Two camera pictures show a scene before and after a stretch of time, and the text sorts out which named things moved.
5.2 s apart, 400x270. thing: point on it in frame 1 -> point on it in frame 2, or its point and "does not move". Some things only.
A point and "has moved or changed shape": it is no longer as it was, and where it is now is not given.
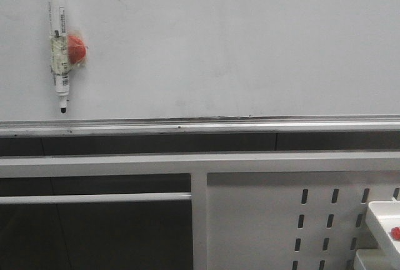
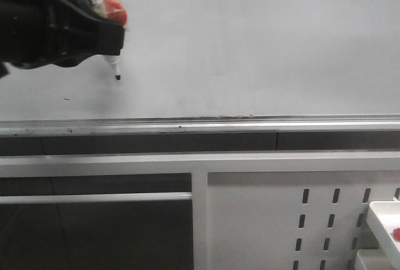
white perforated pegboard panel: (292, 220) does not move
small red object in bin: (395, 233) does not move
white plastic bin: (382, 219) does not move
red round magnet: (76, 49) has moved or changed shape
